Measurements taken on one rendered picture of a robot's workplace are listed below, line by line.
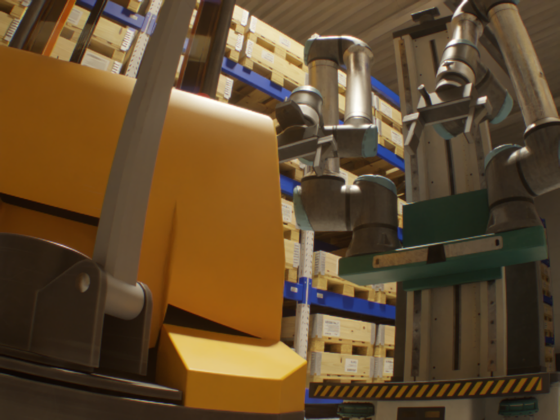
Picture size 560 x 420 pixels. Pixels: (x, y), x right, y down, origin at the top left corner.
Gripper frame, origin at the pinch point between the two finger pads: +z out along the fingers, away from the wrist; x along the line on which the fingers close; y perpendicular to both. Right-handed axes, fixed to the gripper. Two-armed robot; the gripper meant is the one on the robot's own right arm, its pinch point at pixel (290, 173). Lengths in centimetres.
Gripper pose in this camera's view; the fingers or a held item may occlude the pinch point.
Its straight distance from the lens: 103.5
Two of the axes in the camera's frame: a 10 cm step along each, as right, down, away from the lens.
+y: 4.1, 7.0, 5.8
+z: -1.4, 6.8, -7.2
